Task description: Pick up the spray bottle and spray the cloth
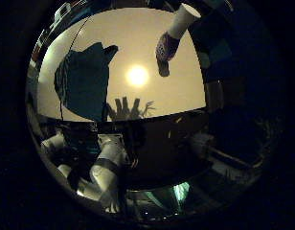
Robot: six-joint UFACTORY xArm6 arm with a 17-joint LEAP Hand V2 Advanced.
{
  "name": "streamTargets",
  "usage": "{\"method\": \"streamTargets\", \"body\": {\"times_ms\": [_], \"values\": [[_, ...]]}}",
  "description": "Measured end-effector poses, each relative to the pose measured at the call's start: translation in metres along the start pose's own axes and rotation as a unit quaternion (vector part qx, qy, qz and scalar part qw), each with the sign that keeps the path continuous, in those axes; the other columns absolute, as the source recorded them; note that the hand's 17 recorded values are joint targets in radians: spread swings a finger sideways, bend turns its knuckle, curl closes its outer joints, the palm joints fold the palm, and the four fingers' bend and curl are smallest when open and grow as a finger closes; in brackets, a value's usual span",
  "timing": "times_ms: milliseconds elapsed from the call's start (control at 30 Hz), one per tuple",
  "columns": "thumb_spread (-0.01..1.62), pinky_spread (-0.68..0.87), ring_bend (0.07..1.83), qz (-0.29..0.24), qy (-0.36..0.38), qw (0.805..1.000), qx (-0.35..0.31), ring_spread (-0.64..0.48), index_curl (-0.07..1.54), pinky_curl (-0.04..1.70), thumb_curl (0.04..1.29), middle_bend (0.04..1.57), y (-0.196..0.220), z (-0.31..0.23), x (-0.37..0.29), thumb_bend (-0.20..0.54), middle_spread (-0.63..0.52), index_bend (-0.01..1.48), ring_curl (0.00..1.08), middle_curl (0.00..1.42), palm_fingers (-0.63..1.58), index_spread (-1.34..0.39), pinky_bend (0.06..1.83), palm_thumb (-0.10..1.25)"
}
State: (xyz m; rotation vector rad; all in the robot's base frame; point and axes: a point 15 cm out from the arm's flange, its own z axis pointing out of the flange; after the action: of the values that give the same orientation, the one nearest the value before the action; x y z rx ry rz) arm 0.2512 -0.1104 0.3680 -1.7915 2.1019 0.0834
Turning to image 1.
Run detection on teal cloth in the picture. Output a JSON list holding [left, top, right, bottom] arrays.
[[54, 41, 120, 123]]

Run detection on thin black cable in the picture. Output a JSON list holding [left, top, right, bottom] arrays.
[[58, 15, 93, 122]]

